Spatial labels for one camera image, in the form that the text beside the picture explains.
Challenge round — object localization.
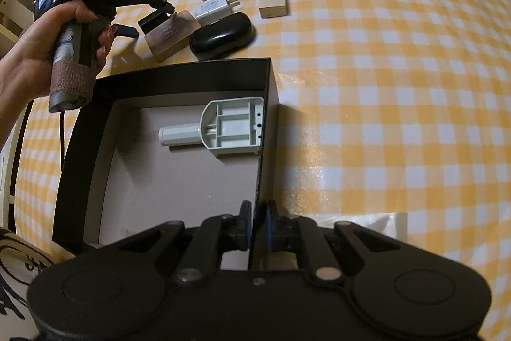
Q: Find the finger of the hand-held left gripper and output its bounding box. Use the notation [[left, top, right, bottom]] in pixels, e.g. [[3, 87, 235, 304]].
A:
[[110, 22, 139, 40], [149, 0, 178, 19]]

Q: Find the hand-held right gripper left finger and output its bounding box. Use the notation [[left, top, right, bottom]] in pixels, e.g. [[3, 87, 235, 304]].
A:
[[107, 200, 253, 286]]

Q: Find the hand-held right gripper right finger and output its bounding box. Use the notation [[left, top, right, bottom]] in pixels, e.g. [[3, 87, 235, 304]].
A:
[[257, 200, 402, 288]]

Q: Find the small black box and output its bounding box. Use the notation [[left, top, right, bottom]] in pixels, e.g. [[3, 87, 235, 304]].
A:
[[138, 11, 172, 35]]

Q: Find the pink card with clear hook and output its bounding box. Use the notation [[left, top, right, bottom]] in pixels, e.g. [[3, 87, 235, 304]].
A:
[[144, 9, 200, 63]]

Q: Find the black oval case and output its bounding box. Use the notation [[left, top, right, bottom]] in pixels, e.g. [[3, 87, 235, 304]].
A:
[[189, 11, 256, 61]]

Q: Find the grey plastic bracket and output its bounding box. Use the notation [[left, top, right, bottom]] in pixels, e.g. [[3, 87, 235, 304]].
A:
[[158, 97, 266, 159]]

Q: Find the black cardboard box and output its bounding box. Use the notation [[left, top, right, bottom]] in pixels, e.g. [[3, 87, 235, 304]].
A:
[[53, 57, 281, 256]]

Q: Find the person's left forearm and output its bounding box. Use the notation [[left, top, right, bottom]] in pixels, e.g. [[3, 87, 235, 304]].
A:
[[0, 85, 37, 151]]

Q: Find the person's left hand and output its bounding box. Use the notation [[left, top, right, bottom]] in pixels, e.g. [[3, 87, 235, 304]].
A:
[[0, 0, 118, 103]]

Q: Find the white charger plug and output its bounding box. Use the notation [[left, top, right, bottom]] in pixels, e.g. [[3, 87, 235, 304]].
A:
[[194, 0, 243, 22]]

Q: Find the white paper sheet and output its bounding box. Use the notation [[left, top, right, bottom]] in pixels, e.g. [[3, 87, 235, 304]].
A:
[[319, 211, 408, 246]]

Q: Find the yellow checked tablecloth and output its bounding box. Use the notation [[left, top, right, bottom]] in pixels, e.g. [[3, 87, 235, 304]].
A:
[[11, 0, 511, 341]]

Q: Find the black and white printed bag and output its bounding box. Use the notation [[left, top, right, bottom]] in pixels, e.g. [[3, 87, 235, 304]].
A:
[[0, 227, 57, 341]]

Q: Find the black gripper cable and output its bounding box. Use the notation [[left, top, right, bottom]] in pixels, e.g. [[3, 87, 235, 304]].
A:
[[59, 110, 68, 168]]

